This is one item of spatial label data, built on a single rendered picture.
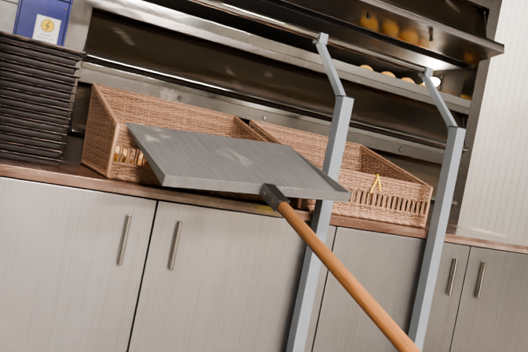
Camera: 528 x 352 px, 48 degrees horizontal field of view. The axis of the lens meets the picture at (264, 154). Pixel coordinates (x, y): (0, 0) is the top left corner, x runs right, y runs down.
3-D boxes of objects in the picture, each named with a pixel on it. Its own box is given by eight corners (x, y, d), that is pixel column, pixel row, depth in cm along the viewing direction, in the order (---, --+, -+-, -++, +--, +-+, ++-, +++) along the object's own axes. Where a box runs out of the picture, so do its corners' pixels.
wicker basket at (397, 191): (233, 187, 229) (247, 117, 230) (349, 207, 256) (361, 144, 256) (296, 209, 187) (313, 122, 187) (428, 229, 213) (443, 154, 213)
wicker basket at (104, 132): (74, 160, 203) (90, 81, 203) (222, 185, 228) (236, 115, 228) (104, 177, 159) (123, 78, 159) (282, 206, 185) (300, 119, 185)
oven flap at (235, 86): (84, 61, 202) (90, 9, 208) (461, 153, 283) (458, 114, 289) (87, 56, 198) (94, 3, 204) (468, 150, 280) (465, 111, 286)
